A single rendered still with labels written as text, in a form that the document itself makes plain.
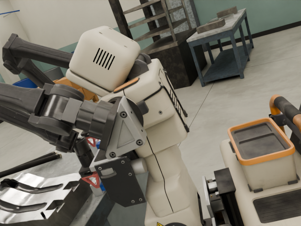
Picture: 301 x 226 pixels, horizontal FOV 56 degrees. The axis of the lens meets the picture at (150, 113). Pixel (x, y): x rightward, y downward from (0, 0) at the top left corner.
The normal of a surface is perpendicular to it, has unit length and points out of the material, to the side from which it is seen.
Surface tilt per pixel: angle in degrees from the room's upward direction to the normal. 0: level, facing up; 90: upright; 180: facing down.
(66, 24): 90
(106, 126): 90
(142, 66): 90
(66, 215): 90
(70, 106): 59
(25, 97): 50
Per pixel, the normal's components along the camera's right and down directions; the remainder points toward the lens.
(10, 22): 0.86, -0.15
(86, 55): -0.07, 0.36
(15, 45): 0.09, -0.46
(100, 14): -0.38, 0.44
